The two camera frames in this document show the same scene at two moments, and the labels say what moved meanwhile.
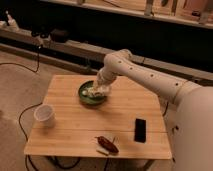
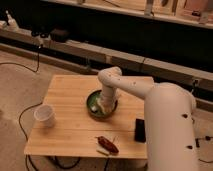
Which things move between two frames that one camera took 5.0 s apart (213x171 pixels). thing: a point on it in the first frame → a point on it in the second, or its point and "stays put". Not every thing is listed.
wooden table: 129,125 stays put
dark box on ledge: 59,35 stays put
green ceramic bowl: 87,95 → 94,107
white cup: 45,115 stays put
